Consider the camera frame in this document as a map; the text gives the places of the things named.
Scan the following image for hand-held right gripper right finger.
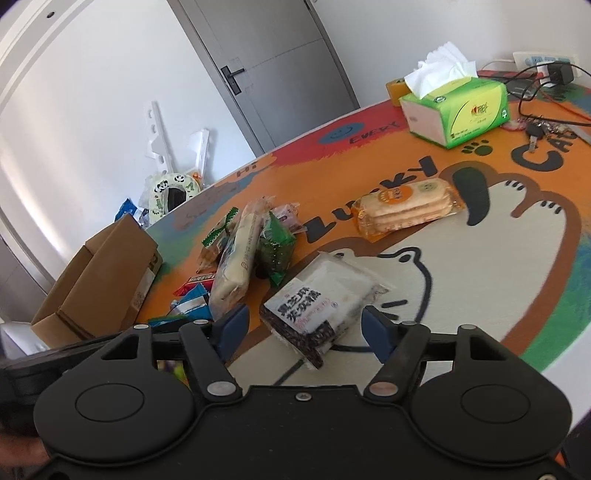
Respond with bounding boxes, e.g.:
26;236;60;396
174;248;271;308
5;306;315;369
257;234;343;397
361;305;509;402

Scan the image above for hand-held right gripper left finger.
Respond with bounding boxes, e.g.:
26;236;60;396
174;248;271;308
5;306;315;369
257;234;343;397
92;305;251;402

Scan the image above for blue snack packet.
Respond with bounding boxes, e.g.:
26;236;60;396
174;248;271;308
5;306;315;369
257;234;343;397
172;285;214;320

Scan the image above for red snack packet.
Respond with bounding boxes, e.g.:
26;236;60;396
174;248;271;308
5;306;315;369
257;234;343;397
174;272;218;296

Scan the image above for long white bread packet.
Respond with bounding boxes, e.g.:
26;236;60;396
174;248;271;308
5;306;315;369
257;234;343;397
210;198;273;319

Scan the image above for black and white cake packet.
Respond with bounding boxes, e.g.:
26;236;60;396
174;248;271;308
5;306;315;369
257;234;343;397
259;253;389;370

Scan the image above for dark green snack packet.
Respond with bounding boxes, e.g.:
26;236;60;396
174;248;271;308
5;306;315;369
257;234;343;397
255;213;297;286

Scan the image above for green and clear snack packet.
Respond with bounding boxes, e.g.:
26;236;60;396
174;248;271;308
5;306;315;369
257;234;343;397
198;208;241;274

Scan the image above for small clear snack packet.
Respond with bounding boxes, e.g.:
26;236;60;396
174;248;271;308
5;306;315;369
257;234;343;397
272;203;308;234

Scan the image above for rice cracker packet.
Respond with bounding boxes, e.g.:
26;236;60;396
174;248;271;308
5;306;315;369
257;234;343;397
351;179;465;241

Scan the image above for brown cardboard box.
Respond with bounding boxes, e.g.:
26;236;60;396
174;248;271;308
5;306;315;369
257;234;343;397
30;215;164;349

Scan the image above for person's left hand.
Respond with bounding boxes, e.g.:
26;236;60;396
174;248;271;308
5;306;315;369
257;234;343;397
0;435;49;468

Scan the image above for grey wardrobe door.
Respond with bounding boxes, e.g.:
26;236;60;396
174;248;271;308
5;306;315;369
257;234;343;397
0;233;51;324

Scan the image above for colourful printed mat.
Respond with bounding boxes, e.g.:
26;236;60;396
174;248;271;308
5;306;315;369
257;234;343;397
139;78;591;386

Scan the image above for blue bag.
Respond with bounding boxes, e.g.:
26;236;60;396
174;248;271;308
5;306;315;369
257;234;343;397
115;198;139;222

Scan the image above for tall white foam piece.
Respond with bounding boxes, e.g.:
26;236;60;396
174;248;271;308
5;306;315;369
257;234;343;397
143;102;178;174

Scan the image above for green tissue box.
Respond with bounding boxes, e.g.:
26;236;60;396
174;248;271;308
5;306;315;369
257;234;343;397
399;41;511;149

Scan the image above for yellow tape roll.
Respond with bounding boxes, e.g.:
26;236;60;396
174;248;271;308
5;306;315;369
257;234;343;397
387;78;409;107

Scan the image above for bunch of keys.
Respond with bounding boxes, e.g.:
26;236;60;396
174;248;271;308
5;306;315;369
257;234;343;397
505;115;578;155

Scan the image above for white power strip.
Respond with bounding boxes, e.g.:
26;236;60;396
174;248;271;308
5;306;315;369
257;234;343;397
512;51;578;88

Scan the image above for black charger adapter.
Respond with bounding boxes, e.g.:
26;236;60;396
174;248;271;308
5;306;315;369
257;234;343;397
547;62;575;86

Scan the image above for panda print ring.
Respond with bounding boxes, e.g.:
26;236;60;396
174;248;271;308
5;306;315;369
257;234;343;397
147;171;201;222

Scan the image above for black door handle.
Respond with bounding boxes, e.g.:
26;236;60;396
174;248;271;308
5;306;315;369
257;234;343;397
221;58;245;95

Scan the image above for black cable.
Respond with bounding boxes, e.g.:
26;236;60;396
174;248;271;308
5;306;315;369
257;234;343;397
503;65;591;126

